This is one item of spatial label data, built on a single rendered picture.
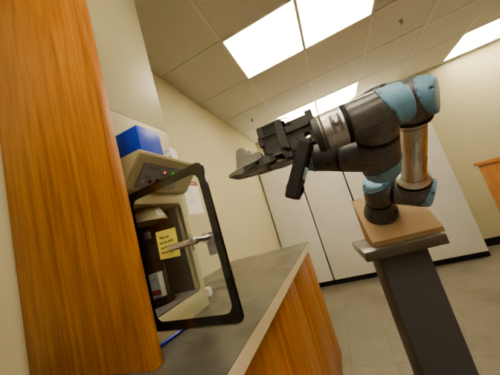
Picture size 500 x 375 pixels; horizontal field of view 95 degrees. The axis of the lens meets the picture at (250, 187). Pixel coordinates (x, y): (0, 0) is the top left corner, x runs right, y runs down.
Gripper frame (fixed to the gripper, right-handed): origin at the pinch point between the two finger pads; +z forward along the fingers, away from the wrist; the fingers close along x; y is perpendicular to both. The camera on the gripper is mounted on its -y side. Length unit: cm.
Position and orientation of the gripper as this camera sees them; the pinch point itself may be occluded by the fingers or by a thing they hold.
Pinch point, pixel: (235, 178)
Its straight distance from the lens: 51.1
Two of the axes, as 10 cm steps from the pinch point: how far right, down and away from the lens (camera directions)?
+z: -8.9, 3.2, 3.2
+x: -3.5, -0.4, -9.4
